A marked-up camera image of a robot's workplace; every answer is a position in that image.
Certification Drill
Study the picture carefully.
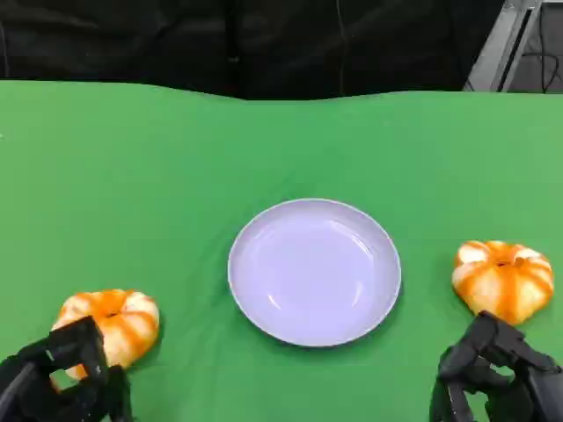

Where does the orange and white bread roll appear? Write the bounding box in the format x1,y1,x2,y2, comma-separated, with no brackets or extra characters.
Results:
51,288,160,380
451,239,555,326

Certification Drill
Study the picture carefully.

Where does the aluminium frame post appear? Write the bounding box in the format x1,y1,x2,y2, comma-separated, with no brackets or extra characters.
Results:
464,0,549,92

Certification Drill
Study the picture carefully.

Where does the thin black hanging cable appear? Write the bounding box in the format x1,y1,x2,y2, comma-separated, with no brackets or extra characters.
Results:
334,0,348,96

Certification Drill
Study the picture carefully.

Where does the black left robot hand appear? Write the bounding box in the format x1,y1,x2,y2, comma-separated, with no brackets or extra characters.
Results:
0,315,134,422

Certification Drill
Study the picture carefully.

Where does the lilac plate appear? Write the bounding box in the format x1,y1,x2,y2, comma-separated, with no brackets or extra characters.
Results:
227,197,402,348

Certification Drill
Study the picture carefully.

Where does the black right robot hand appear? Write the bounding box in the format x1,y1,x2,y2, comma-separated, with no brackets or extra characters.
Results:
428,309,563,422

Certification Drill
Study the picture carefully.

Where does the green table cloth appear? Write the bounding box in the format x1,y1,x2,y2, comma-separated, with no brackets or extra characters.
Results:
0,78,563,422

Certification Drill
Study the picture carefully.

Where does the black background cable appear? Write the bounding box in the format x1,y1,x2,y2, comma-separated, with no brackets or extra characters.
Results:
521,6,563,93

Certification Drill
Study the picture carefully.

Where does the black backdrop curtain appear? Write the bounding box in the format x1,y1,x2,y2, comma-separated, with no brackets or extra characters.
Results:
0,0,505,100

